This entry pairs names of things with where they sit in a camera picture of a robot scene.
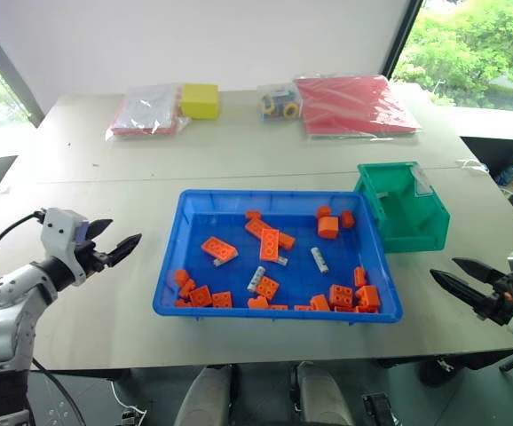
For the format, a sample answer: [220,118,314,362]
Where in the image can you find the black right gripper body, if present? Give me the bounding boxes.
[477,270,513,328]

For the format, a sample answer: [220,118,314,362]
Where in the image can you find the grey robot left leg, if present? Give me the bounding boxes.
[173,365,234,426]

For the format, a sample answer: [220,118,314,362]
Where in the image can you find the green plastic bin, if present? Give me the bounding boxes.
[353,161,452,254]

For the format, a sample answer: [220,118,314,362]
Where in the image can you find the long orange brick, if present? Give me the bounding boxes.
[258,227,281,262]
[243,217,296,250]

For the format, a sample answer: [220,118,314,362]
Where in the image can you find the bag of colourful rings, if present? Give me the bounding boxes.
[257,83,304,123]

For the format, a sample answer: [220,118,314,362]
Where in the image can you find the dark window frame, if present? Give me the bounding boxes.
[0,6,43,128]
[381,0,427,77]

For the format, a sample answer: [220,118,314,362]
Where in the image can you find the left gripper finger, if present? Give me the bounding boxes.
[105,233,144,268]
[86,217,114,240]

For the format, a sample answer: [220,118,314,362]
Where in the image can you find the grey robot right leg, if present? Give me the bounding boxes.
[292,362,356,426]

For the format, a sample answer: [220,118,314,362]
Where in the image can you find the white floor cable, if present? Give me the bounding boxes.
[108,380,145,421]

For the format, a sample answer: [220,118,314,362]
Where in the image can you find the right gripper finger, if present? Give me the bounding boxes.
[452,257,504,286]
[429,267,492,318]

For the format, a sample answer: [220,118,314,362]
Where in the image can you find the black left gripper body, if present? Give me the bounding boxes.
[75,239,110,280]

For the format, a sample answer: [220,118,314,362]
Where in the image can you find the yellow block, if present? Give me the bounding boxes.
[180,83,221,121]

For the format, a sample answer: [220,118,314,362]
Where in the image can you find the large smooth orange block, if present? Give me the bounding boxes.
[317,215,340,241]

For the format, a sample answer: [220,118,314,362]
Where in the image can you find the plastic bag with red sheets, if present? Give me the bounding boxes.
[105,83,192,142]

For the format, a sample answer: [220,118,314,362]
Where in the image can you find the white crumpled scrap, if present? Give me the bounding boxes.
[454,158,489,173]

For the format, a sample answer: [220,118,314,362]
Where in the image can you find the grey robot leg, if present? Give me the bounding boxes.
[292,362,356,426]
[173,365,234,426]

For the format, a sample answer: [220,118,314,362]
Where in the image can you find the blue plastic tray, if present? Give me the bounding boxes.
[152,189,405,327]

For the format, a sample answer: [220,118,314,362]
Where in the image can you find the wide flat orange brick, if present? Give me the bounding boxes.
[200,236,236,262]

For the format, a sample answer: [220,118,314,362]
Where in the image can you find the black object under table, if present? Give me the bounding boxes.
[417,353,513,388]

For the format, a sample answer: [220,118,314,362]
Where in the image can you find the plastic water bottle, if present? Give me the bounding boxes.
[494,161,513,186]

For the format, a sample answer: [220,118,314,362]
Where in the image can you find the grey connector piece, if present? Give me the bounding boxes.
[310,246,331,274]
[246,265,267,293]

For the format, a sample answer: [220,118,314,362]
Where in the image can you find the black floor cable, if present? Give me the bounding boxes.
[30,358,88,426]

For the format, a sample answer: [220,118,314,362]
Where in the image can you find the large bag of red sheets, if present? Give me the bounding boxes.
[292,74,423,141]

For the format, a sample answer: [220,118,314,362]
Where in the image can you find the black device on floor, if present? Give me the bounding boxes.
[360,391,402,426]

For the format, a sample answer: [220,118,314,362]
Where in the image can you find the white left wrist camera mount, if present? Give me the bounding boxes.
[41,207,90,287]

